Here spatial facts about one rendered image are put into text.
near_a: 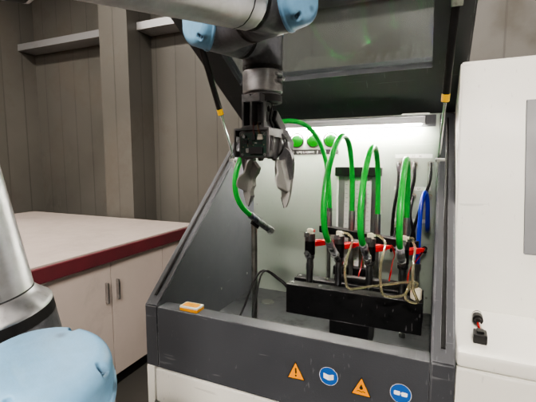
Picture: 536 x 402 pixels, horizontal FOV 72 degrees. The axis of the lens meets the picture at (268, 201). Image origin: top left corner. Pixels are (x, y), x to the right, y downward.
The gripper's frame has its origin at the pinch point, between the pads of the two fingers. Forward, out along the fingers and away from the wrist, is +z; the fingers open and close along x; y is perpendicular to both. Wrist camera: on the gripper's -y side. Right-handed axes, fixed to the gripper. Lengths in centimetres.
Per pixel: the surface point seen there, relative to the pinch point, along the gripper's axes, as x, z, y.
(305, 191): -11, 3, -56
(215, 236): -31.3, 15.3, -29.7
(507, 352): 42.7, 25.1, -5.5
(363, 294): 15.1, 25.0, -23.5
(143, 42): -199, -109, -187
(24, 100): -348, -70, -178
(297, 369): 5.6, 35.4, -2.3
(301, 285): -1.0, 24.9, -23.9
